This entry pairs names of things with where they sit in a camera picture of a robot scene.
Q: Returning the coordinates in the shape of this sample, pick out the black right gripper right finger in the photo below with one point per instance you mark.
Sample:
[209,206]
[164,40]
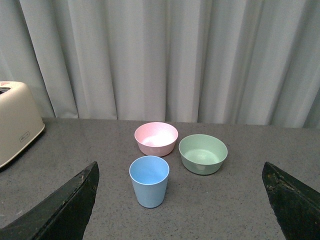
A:
[295,204]

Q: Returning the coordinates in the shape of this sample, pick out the blue plastic cup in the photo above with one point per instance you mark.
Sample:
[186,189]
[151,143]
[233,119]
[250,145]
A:
[149,176]

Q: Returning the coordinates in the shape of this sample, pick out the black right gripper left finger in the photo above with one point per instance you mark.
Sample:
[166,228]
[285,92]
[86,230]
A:
[63,215]

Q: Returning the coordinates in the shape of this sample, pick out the green plastic bowl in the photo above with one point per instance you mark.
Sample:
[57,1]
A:
[202,154]

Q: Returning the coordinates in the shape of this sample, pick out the cream white toaster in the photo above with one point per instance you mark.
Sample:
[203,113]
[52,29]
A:
[20,120]

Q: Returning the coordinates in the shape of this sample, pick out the pink plastic bowl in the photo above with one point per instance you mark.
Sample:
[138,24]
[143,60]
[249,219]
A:
[156,138]

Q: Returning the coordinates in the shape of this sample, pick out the grey curtain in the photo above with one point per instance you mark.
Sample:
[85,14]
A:
[254,62]

